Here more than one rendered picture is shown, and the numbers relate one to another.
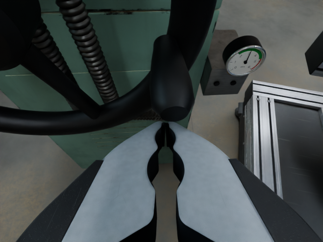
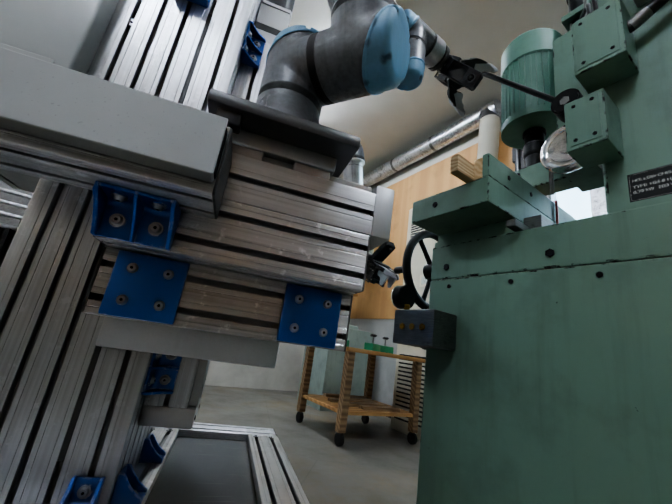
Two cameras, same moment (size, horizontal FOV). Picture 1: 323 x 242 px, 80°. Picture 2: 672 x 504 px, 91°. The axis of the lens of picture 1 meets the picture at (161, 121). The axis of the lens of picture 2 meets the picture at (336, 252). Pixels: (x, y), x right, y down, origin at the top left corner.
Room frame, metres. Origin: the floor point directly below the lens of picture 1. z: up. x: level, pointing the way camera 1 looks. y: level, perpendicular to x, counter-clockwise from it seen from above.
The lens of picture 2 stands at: (0.94, -0.68, 0.51)
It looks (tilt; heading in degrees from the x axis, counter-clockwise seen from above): 16 degrees up; 154
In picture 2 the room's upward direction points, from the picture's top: 9 degrees clockwise
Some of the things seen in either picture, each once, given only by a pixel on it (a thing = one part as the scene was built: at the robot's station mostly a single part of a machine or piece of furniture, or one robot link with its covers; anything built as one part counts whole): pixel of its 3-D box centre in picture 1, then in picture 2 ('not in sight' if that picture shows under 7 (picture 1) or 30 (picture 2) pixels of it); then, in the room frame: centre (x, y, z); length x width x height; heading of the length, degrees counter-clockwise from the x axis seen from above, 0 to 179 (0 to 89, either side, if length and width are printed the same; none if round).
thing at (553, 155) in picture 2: not in sight; (569, 147); (0.59, 0.04, 1.02); 0.12 x 0.03 x 0.12; 6
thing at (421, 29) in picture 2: not in sight; (412, 35); (0.39, -0.28, 1.33); 0.11 x 0.08 x 0.09; 97
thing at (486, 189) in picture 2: not in sight; (497, 242); (0.34, 0.13, 0.87); 0.61 x 0.30 x 0.06; 96
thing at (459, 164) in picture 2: not in sight; (528, 213); (0.45, 0.11, 0.92); 0.64 x 0.02 x 0.04; 96
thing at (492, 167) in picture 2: not in sight; (550, 212); (0.49, 0.15, 0.93); 0.60 x 0.02 x 0.06; 96
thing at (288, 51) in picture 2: not in sight; (299, 75); (0.44, -0.56, 0.98); 0.13 x 0.12 x 0.14; 35
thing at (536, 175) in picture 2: not in sight; (543, 181); (0.47, 0.15, 1.03); 0.14 x 0.07 x 0.09; 6
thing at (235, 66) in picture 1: (240, 59); (404, 300); (0.27, -0.13, 0.65); 0.06 x 0.04 x 0.08; 96
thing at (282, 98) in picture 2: not in sight; (284, 128); (0.43, -0.57, 0.87); 0.15 x 0.15 x 0.10
